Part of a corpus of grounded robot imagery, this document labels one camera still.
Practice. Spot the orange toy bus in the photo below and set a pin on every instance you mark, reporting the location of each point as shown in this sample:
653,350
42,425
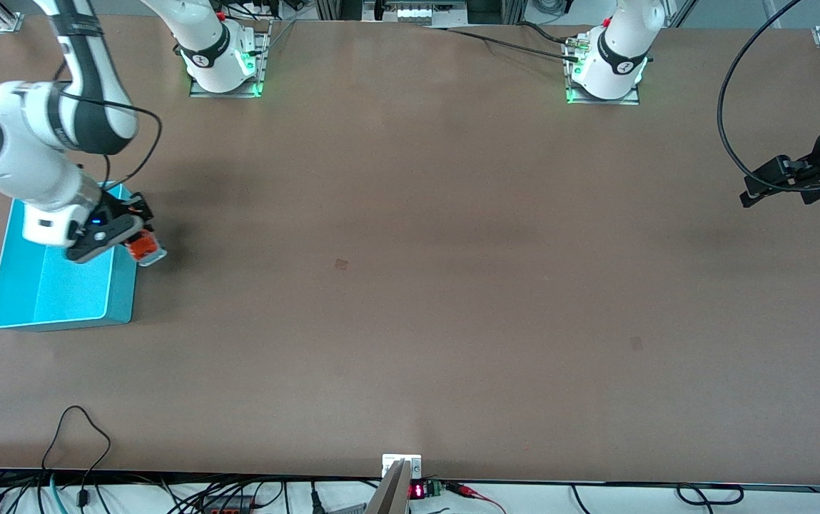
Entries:
145,248

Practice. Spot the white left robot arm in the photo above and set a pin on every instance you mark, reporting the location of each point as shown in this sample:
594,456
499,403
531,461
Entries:
616,43

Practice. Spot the grey camera mount bar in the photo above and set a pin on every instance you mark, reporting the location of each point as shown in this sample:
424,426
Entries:
390,492

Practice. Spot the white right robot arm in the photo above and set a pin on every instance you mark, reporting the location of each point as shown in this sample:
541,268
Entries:
17,157

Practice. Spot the blue plastic box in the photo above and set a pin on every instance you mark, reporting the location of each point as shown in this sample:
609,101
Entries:
53,293

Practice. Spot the red digit display module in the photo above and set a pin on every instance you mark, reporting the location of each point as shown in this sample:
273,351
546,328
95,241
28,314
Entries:
420,491

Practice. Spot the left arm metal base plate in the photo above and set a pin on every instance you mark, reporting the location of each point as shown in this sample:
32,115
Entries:
631,98

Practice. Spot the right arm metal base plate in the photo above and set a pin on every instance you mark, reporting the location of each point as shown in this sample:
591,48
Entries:
256,68

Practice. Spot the white mount bracket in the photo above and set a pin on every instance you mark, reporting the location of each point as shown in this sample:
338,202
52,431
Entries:
413,464

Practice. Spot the black orange power strip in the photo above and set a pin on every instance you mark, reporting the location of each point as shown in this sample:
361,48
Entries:
228,505

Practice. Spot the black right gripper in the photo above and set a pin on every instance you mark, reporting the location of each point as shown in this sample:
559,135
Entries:
126,208

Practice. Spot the red clip lead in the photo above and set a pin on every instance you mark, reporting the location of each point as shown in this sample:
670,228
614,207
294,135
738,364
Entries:
470,492

